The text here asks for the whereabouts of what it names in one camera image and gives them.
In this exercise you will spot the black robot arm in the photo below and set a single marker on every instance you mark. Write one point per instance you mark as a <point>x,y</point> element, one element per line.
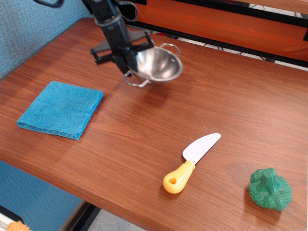
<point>107,10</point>

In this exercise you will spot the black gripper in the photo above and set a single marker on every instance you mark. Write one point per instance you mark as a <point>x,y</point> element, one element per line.
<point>121,45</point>

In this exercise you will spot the small stainless steel wok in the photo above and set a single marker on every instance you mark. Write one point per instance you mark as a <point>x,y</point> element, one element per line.
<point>157,65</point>

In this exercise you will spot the orange panel black frame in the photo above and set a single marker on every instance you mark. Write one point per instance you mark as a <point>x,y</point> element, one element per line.
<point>274,29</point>

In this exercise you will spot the folded blue cloth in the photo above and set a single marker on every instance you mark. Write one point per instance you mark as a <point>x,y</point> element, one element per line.
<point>61,109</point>

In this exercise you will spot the orange object bottom left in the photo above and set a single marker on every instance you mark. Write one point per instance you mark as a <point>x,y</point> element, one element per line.
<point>17,226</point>

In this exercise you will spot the toy knife yellow handle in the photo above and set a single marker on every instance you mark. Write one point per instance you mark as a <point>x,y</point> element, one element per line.
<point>175,181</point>

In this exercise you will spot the green plastic toy broccoli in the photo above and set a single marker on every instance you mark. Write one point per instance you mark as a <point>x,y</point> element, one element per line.
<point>269,190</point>

